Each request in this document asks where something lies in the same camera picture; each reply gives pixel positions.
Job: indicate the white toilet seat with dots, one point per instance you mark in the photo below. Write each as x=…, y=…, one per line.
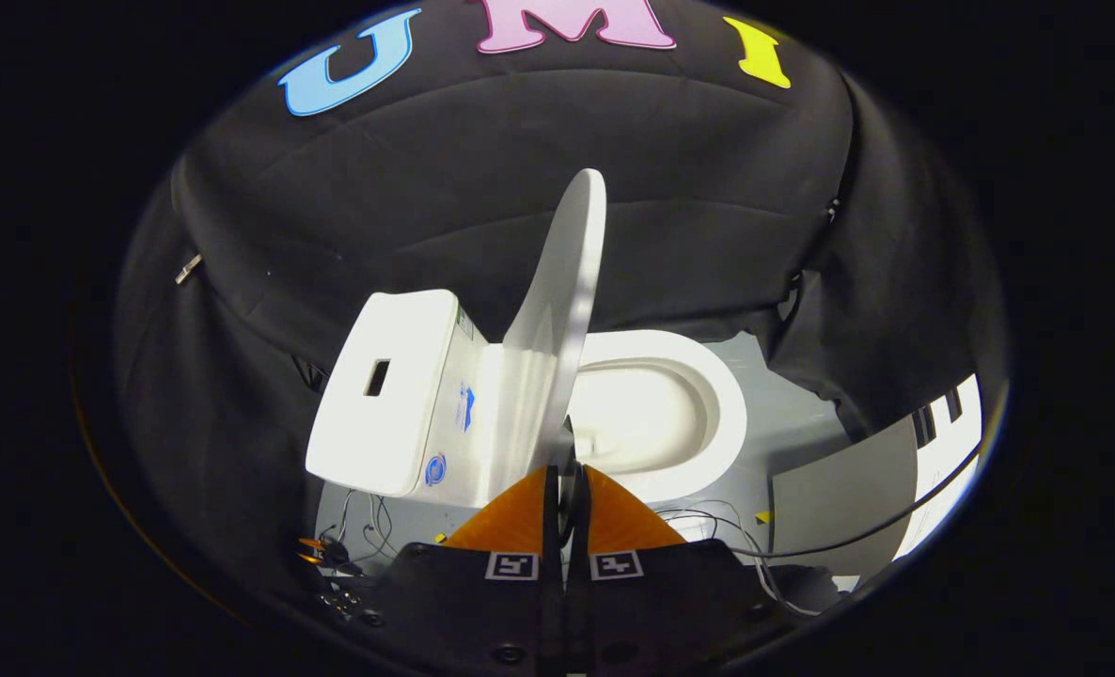
x=722, y=414

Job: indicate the grey flat board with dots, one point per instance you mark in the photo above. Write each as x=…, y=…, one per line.
x=840, y=498

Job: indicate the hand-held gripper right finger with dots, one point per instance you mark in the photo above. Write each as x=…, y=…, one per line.
x=580, y=583

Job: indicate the small metal clip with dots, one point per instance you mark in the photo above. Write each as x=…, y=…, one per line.
x=188, y=268

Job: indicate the black backdrop cloth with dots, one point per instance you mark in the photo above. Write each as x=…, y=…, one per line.
x=426, y=188

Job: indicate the black and white striped panel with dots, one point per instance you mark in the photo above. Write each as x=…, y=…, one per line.
x=943, y=451

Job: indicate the white toilet lid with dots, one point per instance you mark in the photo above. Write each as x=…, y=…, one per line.
x=562, y=301

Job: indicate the white ceramic toilet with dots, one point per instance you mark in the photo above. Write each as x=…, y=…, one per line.
x=388, y=385

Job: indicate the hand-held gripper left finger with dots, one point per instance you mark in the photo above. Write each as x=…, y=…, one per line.
x=551, y=583

